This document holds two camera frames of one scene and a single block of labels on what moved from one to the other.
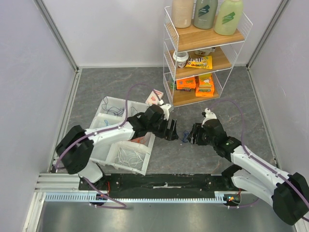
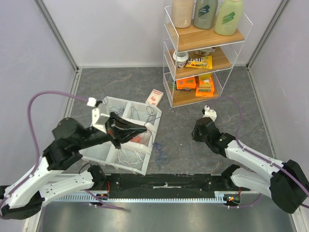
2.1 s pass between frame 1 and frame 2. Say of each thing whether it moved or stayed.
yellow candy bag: stayed
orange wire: stayed
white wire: stayed
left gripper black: moved
